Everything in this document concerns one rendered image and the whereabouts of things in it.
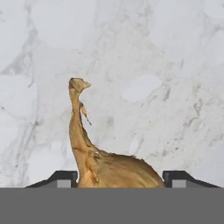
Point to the golden brown onion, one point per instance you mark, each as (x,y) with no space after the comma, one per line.
(116,172)

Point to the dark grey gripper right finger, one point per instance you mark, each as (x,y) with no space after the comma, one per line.
(176,176)

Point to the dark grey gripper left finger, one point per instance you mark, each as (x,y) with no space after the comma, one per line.
(64,176)

